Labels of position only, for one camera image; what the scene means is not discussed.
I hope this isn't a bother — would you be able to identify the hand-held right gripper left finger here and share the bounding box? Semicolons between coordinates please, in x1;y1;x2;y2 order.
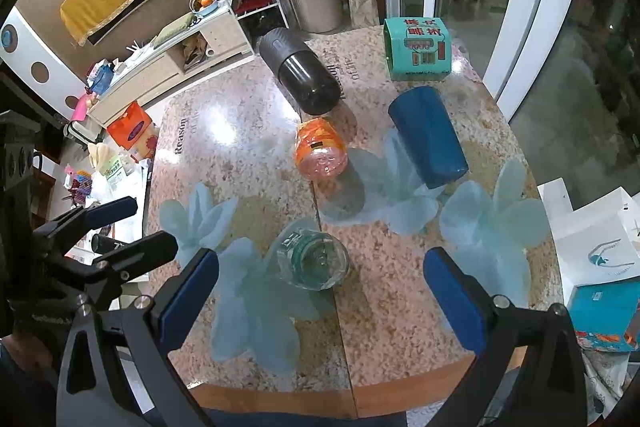
55;248;221;427

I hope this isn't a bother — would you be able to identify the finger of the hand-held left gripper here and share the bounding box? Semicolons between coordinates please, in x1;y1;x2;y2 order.
32;196;139;253
50;230;180;284

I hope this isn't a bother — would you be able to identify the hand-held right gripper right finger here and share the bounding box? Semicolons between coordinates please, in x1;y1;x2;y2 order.
422;247;589;427

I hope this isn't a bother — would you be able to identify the clear cup with green label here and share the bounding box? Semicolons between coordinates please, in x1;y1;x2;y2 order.
277;230;350;292

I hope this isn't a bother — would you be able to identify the person's left forearm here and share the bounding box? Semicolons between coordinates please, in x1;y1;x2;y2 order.
0;337;58;427

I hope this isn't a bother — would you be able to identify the blue cup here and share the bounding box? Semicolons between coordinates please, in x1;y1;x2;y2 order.
388;86;470;189

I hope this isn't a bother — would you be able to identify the black bottle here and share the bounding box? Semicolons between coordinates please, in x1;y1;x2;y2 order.
91;233;132;254

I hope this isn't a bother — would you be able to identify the green and white packet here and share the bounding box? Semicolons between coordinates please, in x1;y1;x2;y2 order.
98;152;132;192

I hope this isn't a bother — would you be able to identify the orange plastic bag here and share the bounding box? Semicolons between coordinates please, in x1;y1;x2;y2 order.
106;101;160;162

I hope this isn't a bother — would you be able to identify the pink container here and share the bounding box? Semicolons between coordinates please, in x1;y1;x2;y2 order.
64;94;98;122

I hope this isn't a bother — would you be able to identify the teal flat box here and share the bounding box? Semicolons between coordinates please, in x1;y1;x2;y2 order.
566;282;640;354

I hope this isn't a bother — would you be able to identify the white carton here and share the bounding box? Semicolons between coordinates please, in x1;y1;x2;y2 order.
537;178;640;304

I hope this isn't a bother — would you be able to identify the white low cabinet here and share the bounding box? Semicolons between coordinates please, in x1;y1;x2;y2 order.
86;4;256;128

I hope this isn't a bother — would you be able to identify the white panel with round holes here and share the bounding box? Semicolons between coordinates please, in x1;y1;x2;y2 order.
0;6;87;120

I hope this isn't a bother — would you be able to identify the green cushion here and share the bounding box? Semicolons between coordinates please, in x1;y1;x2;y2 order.
150;12;197;50

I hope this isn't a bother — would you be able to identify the orange labelled plastic bottle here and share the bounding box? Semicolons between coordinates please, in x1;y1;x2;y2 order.
293;117;349;180

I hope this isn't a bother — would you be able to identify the fruit bowl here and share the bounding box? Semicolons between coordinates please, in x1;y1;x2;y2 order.
189;0;221;18

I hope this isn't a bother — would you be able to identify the teal printed box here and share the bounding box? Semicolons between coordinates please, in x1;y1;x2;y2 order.
383;16;454;82

